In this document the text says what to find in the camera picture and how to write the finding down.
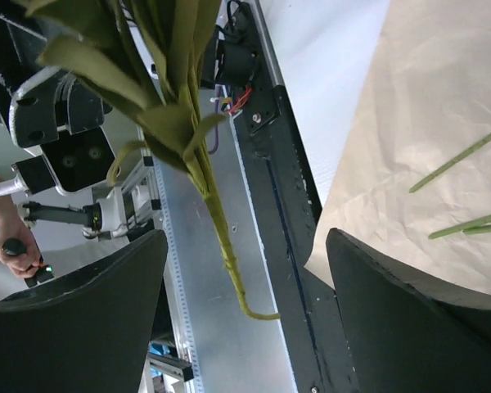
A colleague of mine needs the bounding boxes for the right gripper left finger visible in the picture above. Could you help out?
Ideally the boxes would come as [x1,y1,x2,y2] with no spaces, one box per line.
[0,230,168,393]

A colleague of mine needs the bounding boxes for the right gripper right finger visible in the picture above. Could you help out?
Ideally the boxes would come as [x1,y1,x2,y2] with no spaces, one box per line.
[326,228,491,392]

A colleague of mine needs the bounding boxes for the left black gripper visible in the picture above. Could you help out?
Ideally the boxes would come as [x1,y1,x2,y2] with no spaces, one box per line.
[0,1,111,135]

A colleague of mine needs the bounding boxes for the brown orange fake flower stem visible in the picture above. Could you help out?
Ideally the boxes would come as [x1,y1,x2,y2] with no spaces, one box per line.
[23,1,261,319]

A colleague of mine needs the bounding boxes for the pink fake flower stem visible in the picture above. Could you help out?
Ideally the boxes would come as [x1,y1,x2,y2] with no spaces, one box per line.
[408,121,491,241]

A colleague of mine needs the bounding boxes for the orange beige wrapping paper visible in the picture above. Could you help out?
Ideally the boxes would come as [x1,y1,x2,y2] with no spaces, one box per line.
[306,1,491,295]

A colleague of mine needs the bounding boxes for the operator hand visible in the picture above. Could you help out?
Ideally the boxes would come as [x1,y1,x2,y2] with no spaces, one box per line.
[0,214,41,278]

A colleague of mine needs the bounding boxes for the black teleoperation handle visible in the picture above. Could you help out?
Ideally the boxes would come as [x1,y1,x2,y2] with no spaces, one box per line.
[2,237,54,287]

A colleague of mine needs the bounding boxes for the grey cable duct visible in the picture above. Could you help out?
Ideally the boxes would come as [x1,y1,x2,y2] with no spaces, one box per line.
[143,148,205,393]

